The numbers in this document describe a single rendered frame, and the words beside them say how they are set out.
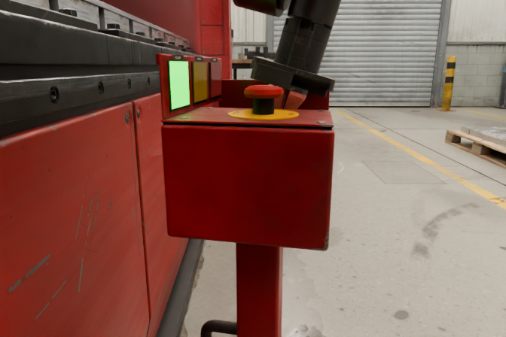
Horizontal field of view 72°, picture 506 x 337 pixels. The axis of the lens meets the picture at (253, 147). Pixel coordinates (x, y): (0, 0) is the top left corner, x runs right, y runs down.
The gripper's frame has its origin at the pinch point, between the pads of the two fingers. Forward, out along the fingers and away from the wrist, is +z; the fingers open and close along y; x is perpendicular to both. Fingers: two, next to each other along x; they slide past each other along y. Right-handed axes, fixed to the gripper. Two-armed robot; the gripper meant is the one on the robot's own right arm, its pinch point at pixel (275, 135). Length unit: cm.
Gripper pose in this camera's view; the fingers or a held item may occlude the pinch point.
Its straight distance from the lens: 46.2
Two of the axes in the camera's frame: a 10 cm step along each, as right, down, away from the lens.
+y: -9.5, -3.0, 1.0
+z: -2.7, 9.2, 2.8
